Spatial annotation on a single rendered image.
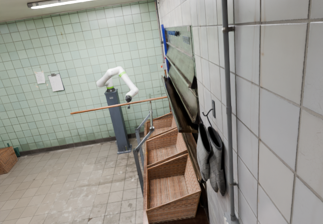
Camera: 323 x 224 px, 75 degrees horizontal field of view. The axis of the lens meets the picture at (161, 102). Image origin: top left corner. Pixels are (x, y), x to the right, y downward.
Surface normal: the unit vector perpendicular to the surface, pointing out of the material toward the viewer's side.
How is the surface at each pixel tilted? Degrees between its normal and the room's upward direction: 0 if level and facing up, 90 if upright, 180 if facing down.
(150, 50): 90
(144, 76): 90
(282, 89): 90
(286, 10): 90
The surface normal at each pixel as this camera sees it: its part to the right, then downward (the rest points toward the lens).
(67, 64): 0.07, 0.33
